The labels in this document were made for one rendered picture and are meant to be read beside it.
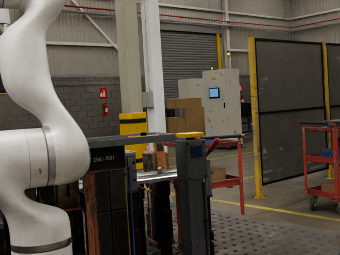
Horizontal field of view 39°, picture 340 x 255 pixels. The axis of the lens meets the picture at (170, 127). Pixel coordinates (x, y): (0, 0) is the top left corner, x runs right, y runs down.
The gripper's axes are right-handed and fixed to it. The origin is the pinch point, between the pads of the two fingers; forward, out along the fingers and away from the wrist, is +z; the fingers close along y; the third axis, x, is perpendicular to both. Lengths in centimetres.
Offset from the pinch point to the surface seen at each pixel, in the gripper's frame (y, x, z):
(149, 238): 25, -51, 62
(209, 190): -16, -60, 38
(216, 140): -28, -58, 22
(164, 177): -5, -49, 34
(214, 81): 925, -520, -45
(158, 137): -38, -37, 18
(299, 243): -7, -99, 65
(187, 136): -33, -47, 19
